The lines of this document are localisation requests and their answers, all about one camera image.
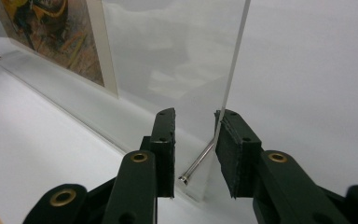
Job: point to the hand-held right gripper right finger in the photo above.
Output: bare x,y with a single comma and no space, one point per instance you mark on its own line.
239,155

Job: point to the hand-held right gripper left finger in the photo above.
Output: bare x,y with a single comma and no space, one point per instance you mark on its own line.
164,149

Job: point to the clear acrylic photo frame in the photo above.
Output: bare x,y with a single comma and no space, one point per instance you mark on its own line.
167,62

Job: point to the painting print with cream border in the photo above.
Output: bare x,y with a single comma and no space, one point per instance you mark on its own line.
59,34

